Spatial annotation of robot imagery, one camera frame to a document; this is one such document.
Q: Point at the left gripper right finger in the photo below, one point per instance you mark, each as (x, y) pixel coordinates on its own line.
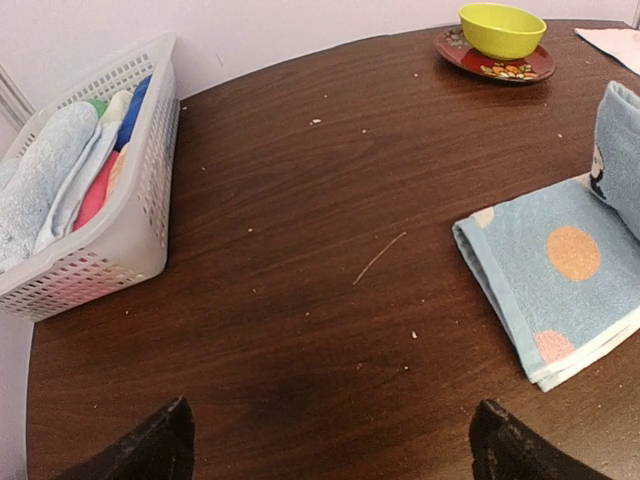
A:
(503, 447)

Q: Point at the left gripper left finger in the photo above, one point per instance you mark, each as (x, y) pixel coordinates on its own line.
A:
(161, 447)

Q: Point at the blue polka dot towel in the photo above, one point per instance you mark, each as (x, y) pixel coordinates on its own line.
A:
(560, 265)

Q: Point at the red floral plate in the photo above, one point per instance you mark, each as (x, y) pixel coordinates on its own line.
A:
(453, 47)

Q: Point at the green plastic bowl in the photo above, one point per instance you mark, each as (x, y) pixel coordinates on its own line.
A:
(501, 31)

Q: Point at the pink towel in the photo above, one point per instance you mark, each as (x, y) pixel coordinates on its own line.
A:
(621, 44)

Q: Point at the red rolled towel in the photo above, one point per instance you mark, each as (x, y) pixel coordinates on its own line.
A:
(100, 189)

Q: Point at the white plastic basket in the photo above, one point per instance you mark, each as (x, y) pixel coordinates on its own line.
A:
(126, 242)

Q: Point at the light blue rolled towel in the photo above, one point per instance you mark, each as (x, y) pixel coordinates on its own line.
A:
(41, 192)

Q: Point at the green rolled towel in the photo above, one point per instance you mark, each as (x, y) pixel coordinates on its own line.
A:
(99, 106)

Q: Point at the white rolled towel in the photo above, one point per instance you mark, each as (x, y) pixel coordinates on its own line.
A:
(117, 107)

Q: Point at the dark blue rolled towel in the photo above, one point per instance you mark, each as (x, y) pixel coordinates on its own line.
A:
(129, 121)

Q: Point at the left aluminium frame post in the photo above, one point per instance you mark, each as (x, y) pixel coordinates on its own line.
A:
(14, 105)

